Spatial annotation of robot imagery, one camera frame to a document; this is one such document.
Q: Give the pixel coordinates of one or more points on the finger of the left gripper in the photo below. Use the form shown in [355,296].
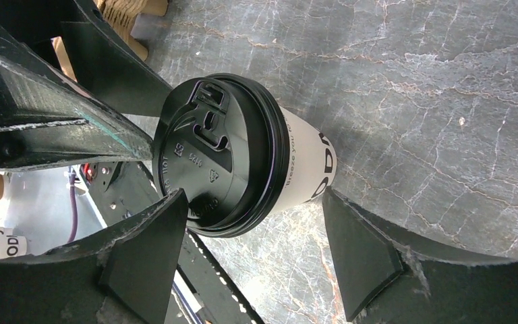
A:
[107,67]
[47,119]

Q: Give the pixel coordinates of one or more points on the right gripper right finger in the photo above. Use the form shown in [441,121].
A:
[388,274]

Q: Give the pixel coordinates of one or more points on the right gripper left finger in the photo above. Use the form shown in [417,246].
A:
[62,285]

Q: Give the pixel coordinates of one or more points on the white paper coffee cup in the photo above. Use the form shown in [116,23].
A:
[312,164]

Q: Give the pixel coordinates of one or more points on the black coffee lid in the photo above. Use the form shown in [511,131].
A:
[222,139]

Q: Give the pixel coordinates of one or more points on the brown cardboard cup carrier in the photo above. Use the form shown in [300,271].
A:
[121,16]

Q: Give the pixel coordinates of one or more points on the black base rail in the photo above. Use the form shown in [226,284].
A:
[166,272]

